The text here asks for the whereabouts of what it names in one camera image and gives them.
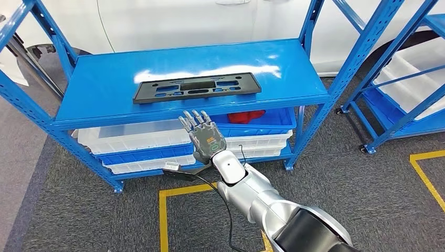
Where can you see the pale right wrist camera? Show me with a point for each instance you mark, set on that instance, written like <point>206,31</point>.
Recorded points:
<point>171,166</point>

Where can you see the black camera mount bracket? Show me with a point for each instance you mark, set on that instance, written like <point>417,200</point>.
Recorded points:
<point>184,175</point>

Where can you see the large white plastic bin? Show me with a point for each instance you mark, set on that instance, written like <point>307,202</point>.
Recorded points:
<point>424,90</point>

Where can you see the red plastic part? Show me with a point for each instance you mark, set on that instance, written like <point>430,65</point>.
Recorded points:
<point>243,117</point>

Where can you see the translucent white plastic bin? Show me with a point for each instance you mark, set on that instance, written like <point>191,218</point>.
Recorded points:
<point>139,139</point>

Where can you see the blue wheeled shelf rack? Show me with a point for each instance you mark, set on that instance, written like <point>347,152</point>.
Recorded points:
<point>417,112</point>

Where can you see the white car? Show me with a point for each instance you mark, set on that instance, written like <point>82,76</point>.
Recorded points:
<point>174,24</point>

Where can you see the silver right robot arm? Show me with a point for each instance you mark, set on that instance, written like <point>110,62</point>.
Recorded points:
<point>243,188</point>

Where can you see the black plastic frame part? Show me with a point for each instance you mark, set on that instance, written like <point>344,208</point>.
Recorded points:
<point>142,92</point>

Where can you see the blue metal shelf rack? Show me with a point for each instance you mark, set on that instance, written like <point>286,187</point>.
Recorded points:
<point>104,87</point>

